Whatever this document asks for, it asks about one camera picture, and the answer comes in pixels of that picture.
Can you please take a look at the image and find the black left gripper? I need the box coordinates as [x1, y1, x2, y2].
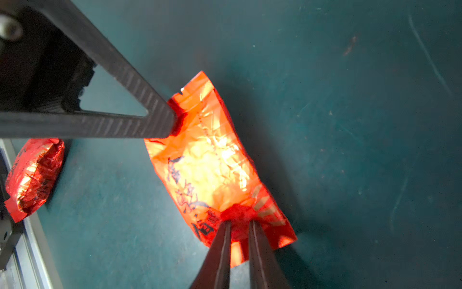
[1, 1, 177, 138]

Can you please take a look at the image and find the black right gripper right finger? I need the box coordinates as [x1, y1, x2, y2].
[249, 221, 291, 289]

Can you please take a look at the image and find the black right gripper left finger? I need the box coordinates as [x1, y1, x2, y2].
[190, 222, 232, 289]

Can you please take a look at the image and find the red tea bag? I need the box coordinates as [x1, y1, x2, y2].
[145, 72, 297, 267]
[4, 138, 64, 223]

